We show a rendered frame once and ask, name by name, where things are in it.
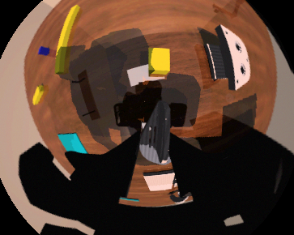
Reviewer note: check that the small blue cube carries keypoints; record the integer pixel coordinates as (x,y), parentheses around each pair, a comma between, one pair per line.
(43,51)

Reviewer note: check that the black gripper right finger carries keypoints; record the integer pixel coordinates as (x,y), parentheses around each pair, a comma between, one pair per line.
(193,166)

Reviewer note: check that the yellow flat bar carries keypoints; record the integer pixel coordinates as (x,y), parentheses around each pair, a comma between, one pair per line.
(63,41)

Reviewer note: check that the pink trapezoid plate with holes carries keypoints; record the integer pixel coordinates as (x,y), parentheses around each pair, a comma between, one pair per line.
(174,183)

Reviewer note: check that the pink rectangular plate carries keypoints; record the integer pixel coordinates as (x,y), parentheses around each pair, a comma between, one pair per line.
(159,181)

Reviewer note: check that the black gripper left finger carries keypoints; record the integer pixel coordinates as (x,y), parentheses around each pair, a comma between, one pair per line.
(115,166)

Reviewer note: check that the teal rectangular plate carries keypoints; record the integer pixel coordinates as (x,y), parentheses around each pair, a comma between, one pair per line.
(72,143)

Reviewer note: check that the pink plate with two round holes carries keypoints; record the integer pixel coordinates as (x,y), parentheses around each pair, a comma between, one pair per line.
(236,58)

